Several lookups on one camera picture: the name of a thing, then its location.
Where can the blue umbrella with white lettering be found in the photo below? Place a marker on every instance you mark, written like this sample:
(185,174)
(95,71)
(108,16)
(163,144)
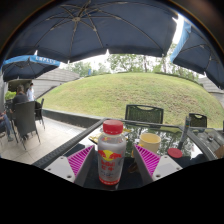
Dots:
(23,68)

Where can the small round bowl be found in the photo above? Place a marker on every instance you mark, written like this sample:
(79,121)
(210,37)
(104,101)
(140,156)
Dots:
(210,137)

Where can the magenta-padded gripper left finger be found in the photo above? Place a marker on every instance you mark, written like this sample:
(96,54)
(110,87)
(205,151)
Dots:
(80,160)

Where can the large dark blue patio umbrella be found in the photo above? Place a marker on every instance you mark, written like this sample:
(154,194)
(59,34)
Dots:
(86,30)

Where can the dark wicker chair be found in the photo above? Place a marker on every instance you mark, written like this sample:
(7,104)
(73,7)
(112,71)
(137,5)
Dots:
(198,120)
(144,115)
(39,111)
(25,120)

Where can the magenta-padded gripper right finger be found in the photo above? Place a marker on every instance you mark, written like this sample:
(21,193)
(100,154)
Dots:
(148,160)

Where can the flat round red coaster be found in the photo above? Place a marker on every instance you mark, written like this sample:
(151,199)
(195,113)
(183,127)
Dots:
(174,153)

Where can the clear red-capped drink bottle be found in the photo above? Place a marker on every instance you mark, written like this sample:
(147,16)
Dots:
(111,156)

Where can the brown paper bag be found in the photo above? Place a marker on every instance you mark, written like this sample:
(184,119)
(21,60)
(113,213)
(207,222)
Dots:
(220,151)

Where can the dark blue umbrella, light-blue flap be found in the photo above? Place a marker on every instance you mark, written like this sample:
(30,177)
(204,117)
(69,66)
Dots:
(203,56)

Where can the grey tube with coloured label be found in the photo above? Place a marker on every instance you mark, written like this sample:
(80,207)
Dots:
(186,128)

